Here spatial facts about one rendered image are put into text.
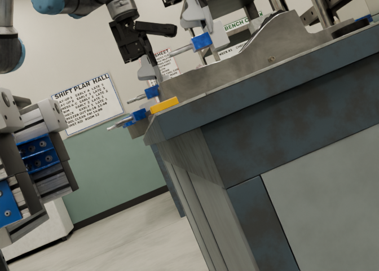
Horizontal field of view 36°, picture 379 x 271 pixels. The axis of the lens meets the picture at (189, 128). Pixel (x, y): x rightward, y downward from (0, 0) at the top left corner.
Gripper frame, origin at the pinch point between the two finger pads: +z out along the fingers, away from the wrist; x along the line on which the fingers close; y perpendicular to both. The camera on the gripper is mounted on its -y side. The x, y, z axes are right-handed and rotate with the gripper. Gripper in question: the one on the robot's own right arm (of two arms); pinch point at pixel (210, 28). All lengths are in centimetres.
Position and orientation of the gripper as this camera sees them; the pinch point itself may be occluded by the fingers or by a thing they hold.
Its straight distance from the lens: 130.9
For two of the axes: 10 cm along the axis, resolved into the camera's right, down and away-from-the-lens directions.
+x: 0.9, -0.3, -10.0
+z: 3.8, 9.2, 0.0
